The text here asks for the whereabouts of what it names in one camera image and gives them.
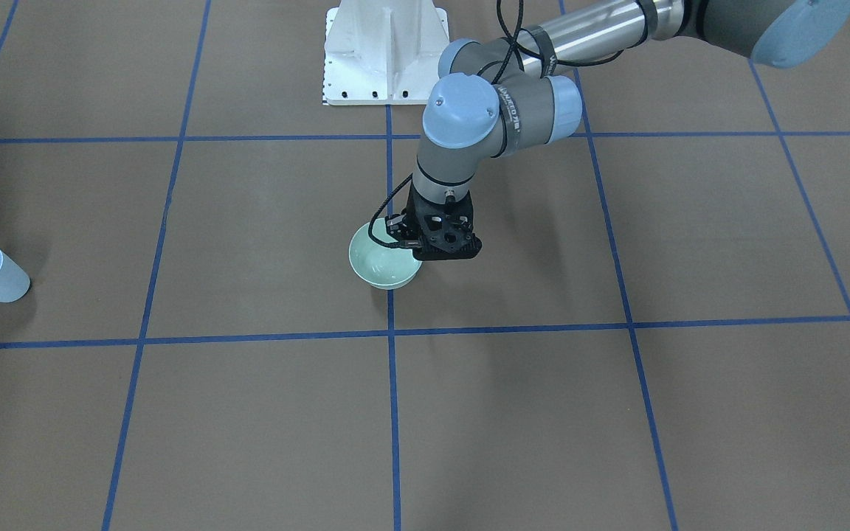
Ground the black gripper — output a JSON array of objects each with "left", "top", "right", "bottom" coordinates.
[{"left": 385, "top": 187, "right": 483, "bottom": 261}]

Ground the light green bowl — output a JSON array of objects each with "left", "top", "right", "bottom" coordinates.
[{"left": 348, "top": 219, "right": 422, "bottom": 290}]

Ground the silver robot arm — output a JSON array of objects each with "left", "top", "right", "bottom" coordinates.
[{"left": 367, "top": 1, "right": 850, "bottom": 261}]

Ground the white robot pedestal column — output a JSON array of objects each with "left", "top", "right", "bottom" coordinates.
[{"left": 322, "top": 1, "right": 450, "bottom": 105}]

